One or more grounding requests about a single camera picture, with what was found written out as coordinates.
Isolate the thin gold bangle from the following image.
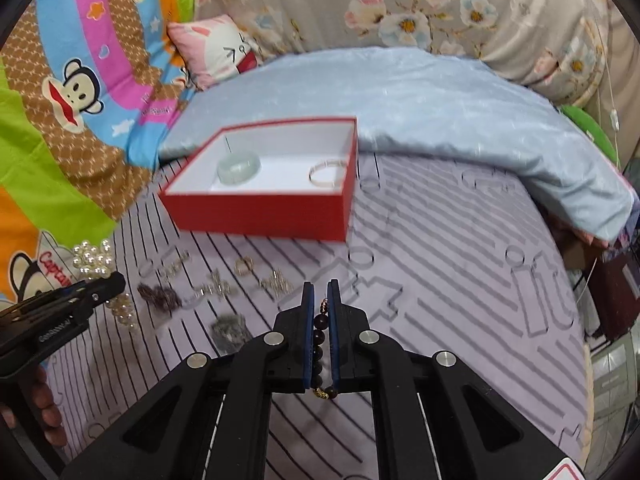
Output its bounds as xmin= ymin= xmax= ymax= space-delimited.
xmin=308 ymin=159 xmax=348 ymax=188

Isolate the cartoon monkey quilt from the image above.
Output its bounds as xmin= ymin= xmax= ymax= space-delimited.
xmin=1 ymin=0 xmax=194 ymax=306

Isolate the beige curtain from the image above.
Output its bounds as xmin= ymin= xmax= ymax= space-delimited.
xmin=586 ymin=0 xmax=639 ymax=168

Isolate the red jewelry box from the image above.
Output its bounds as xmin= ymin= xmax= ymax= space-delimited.
xmin=160 ymin=117 xmax=358 ymax=242

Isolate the dark red garnet bracelet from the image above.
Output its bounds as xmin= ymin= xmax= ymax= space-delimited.
xmin=136 ymin=283 xmax=184 ymax=313

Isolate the white pearl bracelet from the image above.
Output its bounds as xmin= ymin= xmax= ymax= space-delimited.
xmin=71 ymin=238 xmax=139 ymax=332

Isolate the left hand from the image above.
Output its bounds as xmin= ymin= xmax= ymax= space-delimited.
xmin=20 ymin=364 xmax=67 ymax=448

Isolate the pink rabbit pillow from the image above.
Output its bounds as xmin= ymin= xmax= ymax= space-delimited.
xmin=167 ymin=14 xmax=258 ymax=91

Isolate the silver wristwatch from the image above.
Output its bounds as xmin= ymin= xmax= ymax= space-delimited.
xmin=210 ymin=314 xmax=253 ymax=354

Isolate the light blue blanket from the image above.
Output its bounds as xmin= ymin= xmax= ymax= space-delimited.
xmin=158 ymin=47 xmax=639 ymax=242

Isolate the green plush toy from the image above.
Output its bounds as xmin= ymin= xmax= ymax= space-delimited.
xmin=560 ymin=104 xmax=620 ymax=165

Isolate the pale green jade bangle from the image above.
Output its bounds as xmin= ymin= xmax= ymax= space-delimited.
xmin=217 ymin=151 xmax=262 ymax=186

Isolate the grey floral duvet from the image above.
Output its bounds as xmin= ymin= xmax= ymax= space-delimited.
xmin=194 ymin=0 xmax=617 ymax=105

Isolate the black bead bracelet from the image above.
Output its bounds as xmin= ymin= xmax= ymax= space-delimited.
xmin=310 ymin=298 xmax=340 ymax=401

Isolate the silver chain necklace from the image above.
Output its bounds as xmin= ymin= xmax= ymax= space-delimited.
xmin=192 ymin=268 xmax=239 ymax=304

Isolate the white cord with switch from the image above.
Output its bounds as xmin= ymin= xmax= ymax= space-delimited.
xmin=574 ymin=0 xmax=623 ymax=134

